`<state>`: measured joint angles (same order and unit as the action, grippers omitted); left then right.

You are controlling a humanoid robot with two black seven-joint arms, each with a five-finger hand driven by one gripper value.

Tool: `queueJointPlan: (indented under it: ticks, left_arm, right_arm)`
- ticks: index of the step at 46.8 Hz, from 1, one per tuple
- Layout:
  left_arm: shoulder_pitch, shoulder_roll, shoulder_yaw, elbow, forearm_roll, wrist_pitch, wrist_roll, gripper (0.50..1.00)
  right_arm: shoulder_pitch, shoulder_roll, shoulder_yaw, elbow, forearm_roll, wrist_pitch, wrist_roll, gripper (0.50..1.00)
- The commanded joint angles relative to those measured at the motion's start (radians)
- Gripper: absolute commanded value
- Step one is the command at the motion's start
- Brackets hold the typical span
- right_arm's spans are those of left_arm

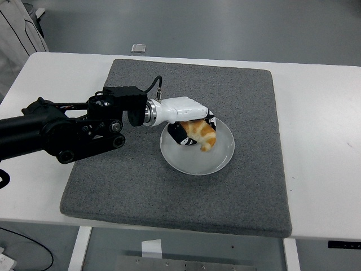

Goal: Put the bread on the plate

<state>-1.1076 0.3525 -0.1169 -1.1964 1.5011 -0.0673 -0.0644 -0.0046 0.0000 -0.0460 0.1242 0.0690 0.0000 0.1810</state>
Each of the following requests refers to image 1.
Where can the person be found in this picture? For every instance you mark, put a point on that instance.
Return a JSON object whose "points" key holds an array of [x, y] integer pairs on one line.
{"points": [[14, 34]]}

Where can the white table leg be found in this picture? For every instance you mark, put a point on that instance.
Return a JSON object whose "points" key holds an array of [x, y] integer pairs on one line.
{"points": [[292, 257], [79, 248]]}

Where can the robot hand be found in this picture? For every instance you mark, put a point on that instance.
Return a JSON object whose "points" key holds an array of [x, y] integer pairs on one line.
{"points": [[183, 110]]}

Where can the grey round plate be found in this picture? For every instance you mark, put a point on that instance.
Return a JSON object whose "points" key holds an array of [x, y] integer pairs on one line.
{"points": [[197, 163]]}

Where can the croissant bread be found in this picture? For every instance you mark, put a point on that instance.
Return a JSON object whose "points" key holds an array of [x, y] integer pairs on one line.
{"points": [[207, 135]]}

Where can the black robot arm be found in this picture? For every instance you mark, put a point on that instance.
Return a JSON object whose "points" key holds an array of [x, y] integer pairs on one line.
{"points": [[56, 127]]}

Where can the black table control panel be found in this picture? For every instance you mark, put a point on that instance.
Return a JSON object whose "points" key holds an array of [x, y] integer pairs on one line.
{"points": [[344, 244]]}

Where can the white power strip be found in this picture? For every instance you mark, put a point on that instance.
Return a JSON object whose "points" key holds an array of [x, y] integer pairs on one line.
{"points": [[5, 262]]}

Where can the grey speckled mat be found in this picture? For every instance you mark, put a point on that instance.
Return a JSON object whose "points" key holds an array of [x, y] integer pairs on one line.
{"points": [[175, 197]]}

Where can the grey metal plate with screws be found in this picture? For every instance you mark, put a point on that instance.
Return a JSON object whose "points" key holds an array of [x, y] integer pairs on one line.
{"points": [[183, 265]]}

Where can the small silver floor plate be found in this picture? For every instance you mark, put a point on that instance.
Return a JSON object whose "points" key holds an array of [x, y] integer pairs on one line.
{"points": [[138, 48]]}

